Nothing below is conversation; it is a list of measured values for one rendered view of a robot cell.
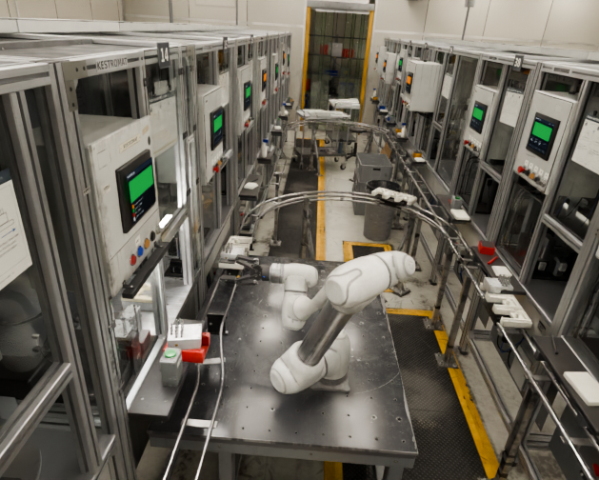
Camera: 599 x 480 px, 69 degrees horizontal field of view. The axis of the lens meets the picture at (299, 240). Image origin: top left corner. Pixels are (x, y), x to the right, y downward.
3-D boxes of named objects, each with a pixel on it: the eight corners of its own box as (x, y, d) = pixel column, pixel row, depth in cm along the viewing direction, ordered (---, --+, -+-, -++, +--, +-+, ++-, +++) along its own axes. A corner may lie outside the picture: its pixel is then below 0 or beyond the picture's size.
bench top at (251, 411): (416, 460, 170) (418, 453, 168) (147, 437, 172) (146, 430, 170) (375, 269, 304) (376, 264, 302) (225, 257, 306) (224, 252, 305)
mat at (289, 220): (326, 285, 402) (326, 284, 401) (262, 280, 403) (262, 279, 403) (324, 139, 927) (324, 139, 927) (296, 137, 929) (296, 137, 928)
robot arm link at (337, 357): (355, 370, 198) (361, 331, 189) (326, 388, 188) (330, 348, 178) (330, 350, 209) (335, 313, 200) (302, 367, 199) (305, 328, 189)
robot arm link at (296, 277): (284, 260, 192) (281, 290, 189) (319, 263, 191) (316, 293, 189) (285, 264, 202) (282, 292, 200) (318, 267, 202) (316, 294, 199)
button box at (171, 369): (177, 387, 160) (175, 362, 155) (156, 385, 160) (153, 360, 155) (184, 371, 167) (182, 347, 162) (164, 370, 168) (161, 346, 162)
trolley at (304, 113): (299, 170, 714) (303, 110, 672) (290, 161, 763) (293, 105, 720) (349, 170, 737) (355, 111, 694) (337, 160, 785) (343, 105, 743)
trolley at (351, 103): (359, 154, 829) (366, 102, 786) (329, 153, 823) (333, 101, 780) (350, 144, 904) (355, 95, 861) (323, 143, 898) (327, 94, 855)
